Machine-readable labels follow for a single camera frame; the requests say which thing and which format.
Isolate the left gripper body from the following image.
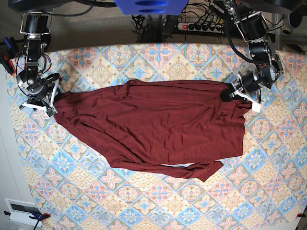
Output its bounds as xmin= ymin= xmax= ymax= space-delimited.
xmin=229 ymin=71 xmax=272 ymax=105

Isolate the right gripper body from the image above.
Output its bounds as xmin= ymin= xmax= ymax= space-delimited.
xmin=19 ymin=70 xmax=62 ymax=113

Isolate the dark red t-shirt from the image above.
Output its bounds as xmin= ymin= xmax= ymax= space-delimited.
xmin=54 ymin=80 xmax=252 ymax=181

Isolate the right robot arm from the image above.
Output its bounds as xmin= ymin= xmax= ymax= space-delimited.
xmin=8 ymin=0 xmax=66 ymax=116

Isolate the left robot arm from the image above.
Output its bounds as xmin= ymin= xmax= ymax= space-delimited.
xmin=220 ymin=0 xmax=302 ymax=104

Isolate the blue orange clamp upper left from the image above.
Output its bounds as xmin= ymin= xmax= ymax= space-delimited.
xmin=0 ymin=37 xmax=18 ymax=76

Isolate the blue orange clamp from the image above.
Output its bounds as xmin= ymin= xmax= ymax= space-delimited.
xmin=3 ymin=210 xmax=50 ymax=220
xmin=0 ymin=37 xmax=18 ymax=76

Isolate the white power strip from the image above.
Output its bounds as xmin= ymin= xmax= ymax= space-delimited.
xmin=177 ymin=23 xmax=223 ymax=33

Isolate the patterned tablecloth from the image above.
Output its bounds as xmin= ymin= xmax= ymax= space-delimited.
xmin=5 ymin=44 xmax=307 ymax=230

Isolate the blue orange clamp lower left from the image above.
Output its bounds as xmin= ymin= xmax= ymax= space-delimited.
xmin=3 ymin=210 xmax=50 ymax=220

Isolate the orange clamp lower right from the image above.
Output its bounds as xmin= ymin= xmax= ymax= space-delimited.
xmin=296 ymin=213 xmax=306 ymax=218

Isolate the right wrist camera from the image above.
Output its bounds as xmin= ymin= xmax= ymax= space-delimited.
xmin=46 ymin=107 xmax=57 ymax=117

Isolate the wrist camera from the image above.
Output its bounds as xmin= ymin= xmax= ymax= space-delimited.
xmin=251 ymin=102 xmax=261 ymax=113
xmin=46 ymin=107 xmax=57 ymax=117

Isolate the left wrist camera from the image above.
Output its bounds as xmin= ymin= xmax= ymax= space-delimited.
xmin=251 ymin=102 xmax=261 ymax=113

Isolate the white wall vent box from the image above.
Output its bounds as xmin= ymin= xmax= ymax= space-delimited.
xmin=5 ymin=198 xmax=40 ymax=227

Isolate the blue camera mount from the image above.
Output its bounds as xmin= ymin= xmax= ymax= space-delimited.
xmin=114 ymin=0 xmax=188 ymax=15

